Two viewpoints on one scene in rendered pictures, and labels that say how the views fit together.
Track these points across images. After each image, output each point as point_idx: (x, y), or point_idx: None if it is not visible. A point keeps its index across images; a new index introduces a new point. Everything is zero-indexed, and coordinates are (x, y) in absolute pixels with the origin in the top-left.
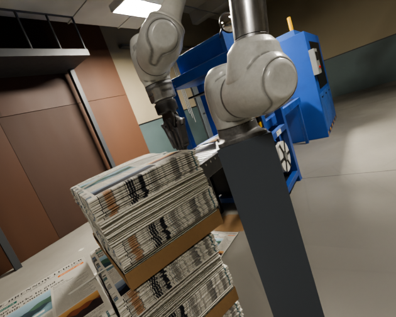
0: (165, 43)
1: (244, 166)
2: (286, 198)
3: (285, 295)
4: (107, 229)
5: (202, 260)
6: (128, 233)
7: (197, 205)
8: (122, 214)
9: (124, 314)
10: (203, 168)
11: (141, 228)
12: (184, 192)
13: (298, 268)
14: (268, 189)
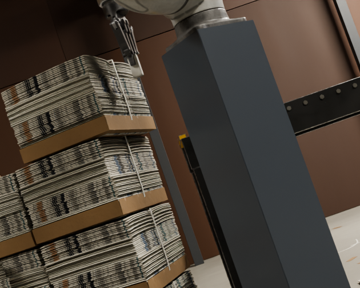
0: None
1: (184, 77)
2: (226, 122)
3: (254, 274)
4: (10, 113)
5: (85, 161)
6: (23, 119)
7: (80, 107)
8: (19, 104)
9: (19, 179)
10: (328, 96)
11: (31, 118)
12: (68, 94)
13: (259, 234)
14: (208, 108)
